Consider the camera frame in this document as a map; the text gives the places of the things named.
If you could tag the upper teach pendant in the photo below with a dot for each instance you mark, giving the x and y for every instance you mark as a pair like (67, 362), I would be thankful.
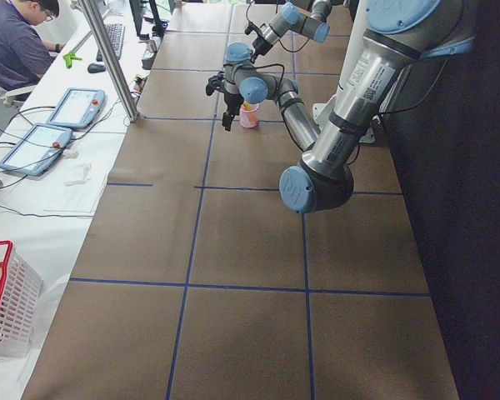
(77, 108)

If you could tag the black computer mouse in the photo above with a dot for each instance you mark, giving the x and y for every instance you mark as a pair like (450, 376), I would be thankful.
(96, 68)

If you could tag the pink mesh pen holder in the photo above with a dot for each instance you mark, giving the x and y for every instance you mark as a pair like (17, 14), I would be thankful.
(249, 119)

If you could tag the black keyboard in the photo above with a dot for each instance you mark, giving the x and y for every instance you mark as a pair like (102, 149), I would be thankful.
(115, 33)

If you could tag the teach pendant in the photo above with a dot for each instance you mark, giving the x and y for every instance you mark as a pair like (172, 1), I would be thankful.
(77, 108)
(37, 150)

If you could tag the aluminium frame post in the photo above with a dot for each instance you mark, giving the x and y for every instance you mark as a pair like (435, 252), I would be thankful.
(96, 23)

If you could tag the seated person in blue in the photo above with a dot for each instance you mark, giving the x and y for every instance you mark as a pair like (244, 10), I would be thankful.
(24, 55)

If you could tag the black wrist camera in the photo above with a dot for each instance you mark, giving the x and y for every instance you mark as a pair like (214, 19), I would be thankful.
(253, 28)
(215, 84)

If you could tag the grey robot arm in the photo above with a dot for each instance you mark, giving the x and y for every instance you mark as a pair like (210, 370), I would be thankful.
(387, 36)
(307, 18)

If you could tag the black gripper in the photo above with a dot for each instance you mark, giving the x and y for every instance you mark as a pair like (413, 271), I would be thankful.
(259, 45)
(232, 100)

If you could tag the lower teach pendant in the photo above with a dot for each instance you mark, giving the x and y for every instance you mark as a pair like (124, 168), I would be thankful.
(37, 150)

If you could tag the orange marker pen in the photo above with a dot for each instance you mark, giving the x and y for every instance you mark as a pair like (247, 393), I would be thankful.
(247, 106)

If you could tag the white pillar with base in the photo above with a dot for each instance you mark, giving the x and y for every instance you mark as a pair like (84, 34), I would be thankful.
(355, 49)

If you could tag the crumpled white tissue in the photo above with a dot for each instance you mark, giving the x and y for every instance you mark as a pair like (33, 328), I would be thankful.
(77, 174)

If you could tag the red white plastic basket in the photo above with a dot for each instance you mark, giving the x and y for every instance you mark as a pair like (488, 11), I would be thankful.
(20, 286)

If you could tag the green clamp tool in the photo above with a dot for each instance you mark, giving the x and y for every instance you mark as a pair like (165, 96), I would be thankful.
(69, 58)

